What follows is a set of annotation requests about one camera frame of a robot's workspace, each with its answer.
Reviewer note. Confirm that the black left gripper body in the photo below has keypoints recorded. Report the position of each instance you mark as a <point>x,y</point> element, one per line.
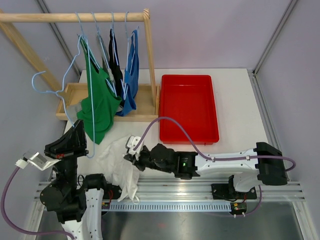
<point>67,156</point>

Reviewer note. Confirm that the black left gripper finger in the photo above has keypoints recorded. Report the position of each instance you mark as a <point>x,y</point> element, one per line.
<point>80,135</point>
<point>67,142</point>

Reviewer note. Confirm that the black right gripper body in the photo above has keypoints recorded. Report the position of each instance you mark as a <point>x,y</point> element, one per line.
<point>146,160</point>

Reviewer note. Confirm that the green tank top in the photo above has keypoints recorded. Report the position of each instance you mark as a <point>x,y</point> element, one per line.
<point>97,111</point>

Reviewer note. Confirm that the white camisole tank top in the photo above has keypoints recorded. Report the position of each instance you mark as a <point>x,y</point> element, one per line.
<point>119,171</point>

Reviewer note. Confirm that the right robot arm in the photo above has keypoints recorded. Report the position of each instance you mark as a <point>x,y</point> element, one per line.
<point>263,164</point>

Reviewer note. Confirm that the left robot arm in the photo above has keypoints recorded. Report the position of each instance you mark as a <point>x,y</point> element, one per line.
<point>78,208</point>

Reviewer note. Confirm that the grey tank top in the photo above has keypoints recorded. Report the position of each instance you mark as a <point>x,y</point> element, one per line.
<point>73,109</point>

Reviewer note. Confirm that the blue tank top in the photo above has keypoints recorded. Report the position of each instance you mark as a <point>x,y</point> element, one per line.
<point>130,104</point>

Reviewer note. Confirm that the black tank top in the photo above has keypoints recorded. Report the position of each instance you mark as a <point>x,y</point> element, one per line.
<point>115,65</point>

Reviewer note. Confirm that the light blue hanger of grey top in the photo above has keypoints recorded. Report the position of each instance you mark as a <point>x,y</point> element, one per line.
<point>105,59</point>

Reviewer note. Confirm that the light blue hanger of black top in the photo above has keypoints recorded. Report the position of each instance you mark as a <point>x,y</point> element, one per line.
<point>115,50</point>

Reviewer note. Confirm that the wooden clothes rack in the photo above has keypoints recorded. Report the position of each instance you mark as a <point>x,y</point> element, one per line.
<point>147,98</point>

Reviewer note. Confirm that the red plastic bin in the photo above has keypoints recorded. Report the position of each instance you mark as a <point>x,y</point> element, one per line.
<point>189,99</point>

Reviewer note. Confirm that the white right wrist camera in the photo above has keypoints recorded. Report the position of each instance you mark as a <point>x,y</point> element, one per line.
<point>134,146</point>

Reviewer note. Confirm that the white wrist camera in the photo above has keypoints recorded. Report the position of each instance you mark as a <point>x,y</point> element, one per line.
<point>35,159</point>
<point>134,146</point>

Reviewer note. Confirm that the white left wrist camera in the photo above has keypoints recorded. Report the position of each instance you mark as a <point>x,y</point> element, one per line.
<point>35,159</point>

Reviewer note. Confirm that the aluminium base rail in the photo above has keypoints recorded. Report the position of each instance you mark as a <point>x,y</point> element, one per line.
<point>198,195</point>

